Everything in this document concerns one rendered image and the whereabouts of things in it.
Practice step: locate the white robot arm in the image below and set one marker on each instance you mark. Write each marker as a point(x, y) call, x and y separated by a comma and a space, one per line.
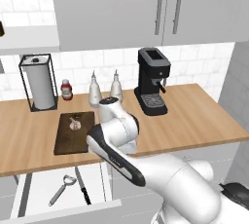
point(181, 182)

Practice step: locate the garlic bulb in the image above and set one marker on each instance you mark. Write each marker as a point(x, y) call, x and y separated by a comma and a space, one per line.
point(75, 124)

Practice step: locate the dark wooden cutting board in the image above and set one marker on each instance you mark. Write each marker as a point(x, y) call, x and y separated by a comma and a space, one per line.
point(69, 140)

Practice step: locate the white bottle with spout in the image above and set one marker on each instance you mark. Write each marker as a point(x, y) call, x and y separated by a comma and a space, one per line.
point(94, 93)
point(116, 88)

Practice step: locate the black coffee machine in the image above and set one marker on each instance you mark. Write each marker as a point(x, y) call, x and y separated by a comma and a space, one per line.
point(152, 72)

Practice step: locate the red jar with white label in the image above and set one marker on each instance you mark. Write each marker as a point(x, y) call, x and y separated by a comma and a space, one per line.
point(66, 90)

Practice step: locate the white paper towel roll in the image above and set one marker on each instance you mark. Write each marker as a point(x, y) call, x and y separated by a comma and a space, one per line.
point(40, 85)

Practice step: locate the white upper cupboard door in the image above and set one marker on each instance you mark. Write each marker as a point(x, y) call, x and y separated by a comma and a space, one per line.
point(107, 10)
point(207, 7)

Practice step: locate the grey metal peeler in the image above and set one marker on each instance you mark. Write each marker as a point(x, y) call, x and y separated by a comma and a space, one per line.
point(60, 192)

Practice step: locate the open white drawer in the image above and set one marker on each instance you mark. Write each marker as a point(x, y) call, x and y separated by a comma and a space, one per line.
point(42, 182)

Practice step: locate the dark bottle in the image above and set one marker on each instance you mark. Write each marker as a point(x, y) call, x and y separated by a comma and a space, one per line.
point(1, 29)

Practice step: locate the white wall shelf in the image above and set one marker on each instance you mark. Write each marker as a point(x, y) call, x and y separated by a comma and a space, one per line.
point(29, 39)

